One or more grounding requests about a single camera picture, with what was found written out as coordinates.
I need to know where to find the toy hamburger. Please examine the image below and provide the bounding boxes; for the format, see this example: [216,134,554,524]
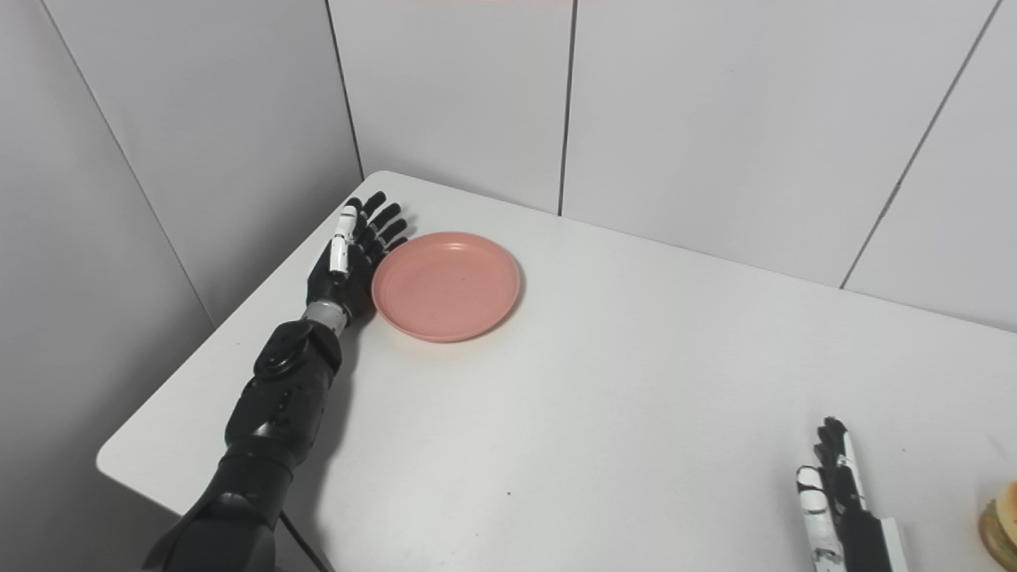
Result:
[979,481,1017,571]

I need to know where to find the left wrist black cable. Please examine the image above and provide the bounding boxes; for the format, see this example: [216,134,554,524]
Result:
[278,511,336,572]

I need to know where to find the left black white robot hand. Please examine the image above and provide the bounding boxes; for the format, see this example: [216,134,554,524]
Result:
[307,191,409,323]

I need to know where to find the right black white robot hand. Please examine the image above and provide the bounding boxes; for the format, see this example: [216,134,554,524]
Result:
[796,416,909,572]

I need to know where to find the pink round plate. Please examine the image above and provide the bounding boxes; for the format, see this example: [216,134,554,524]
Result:
[371,231,523,344]

